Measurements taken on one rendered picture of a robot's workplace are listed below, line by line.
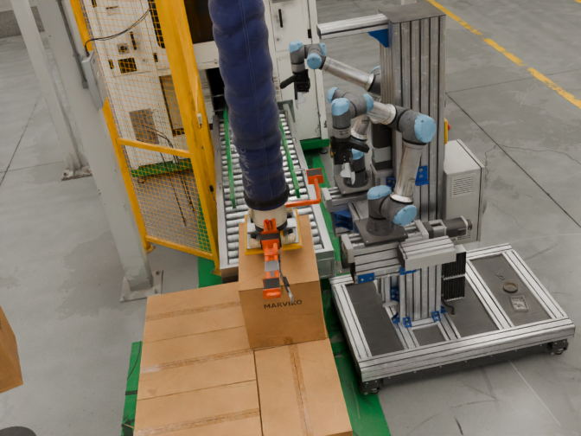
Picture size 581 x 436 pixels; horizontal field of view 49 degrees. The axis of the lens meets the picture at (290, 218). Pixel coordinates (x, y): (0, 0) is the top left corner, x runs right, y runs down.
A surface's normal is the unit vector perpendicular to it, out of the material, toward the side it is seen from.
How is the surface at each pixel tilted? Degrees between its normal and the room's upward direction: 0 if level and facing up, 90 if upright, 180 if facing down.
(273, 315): 90
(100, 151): 88
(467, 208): 90
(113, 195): 89
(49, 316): 0
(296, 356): 0
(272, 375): 0
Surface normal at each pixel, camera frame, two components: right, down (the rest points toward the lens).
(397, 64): 0.17, 0.53
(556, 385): -0.11, -0.83
